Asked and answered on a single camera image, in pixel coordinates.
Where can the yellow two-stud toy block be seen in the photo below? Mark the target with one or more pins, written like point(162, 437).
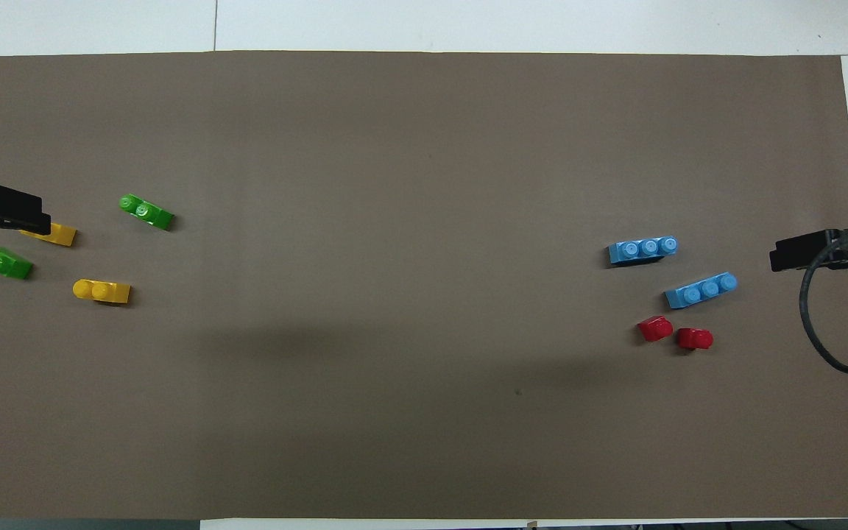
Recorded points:
point(101, 291)
point(62, 235)

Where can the brown paper table mat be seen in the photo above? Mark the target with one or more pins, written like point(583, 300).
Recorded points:
point(424, 294)

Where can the blue three-stud toy block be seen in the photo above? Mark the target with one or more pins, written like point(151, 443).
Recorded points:
point(642, 249)
point(700, 289)

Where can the green two-stud toy block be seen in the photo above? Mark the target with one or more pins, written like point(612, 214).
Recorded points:
point(1, 261)
point(146, 211)

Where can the red one-stud toy block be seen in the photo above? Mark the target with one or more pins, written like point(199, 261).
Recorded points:
point(695, 338)
point(655, 328)

